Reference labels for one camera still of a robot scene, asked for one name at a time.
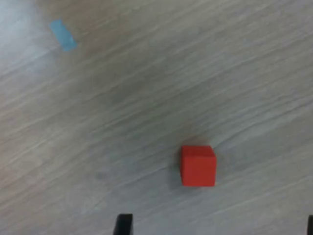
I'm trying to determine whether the blue tape piece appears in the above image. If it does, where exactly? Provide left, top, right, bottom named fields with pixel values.
left=49, top=19, right=78, bottom=52

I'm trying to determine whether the red cube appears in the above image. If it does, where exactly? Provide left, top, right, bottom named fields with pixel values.
left=179, top=145, right=218, bottom=188

